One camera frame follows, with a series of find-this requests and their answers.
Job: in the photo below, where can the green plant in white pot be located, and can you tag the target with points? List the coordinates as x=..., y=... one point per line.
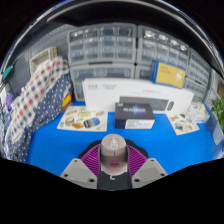
x=218, y=111

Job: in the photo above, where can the navy dotted cloth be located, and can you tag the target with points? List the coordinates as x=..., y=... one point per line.
x=46, y=110

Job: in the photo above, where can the beige wicker basket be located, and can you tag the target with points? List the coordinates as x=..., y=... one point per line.
x=41, y=58

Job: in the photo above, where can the beige computer mouse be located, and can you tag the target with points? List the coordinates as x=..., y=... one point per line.
x=114, y=150

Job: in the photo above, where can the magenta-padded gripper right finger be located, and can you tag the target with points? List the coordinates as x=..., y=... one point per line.
x=148, y=171

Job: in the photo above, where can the red white checked cloth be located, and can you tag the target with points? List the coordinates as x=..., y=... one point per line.
x=36, y=90

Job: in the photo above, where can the white keyboard packaging box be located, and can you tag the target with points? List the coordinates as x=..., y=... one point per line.
x=100, y=91

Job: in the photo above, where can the small black product box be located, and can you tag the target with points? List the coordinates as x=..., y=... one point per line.
x=133, y=115

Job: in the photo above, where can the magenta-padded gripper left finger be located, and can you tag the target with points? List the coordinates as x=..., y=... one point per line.
x=78, y=171

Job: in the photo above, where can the yellow and blue box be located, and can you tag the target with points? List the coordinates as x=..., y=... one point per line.
x=168, y=75

